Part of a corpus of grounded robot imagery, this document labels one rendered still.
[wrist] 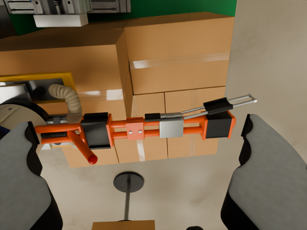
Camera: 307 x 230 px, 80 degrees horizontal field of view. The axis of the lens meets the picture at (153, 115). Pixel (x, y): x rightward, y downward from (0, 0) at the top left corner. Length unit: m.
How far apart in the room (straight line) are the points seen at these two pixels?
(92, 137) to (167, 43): 0.73
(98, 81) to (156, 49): 0.47
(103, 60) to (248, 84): 1.57
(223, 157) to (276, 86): 1.00
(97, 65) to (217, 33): 0.71
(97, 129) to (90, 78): 0.27
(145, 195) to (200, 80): 2.02
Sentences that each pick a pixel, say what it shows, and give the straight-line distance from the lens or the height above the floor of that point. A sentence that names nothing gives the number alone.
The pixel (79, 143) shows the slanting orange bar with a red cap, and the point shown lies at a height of 1.25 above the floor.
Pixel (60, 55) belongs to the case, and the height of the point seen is 0.94.
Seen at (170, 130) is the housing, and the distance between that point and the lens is 0.54.
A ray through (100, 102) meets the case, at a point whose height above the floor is 0.94.
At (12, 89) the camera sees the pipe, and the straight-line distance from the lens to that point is 0.69.
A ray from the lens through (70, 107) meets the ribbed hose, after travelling 0.59.
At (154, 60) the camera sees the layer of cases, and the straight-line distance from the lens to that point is 1.12.
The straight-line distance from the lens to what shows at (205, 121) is 0.54.
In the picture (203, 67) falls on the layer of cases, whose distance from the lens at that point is 1.19.
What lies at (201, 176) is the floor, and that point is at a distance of 2.68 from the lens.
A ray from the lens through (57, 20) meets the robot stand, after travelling 0.68.
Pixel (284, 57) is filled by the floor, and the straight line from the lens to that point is 2.11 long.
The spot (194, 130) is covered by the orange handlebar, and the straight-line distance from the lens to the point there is 0.57.
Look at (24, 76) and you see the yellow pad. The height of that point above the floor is 1.07.
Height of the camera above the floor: 1.63
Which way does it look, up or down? 58 degrees down
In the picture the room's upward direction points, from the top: 174 degrees clockwise
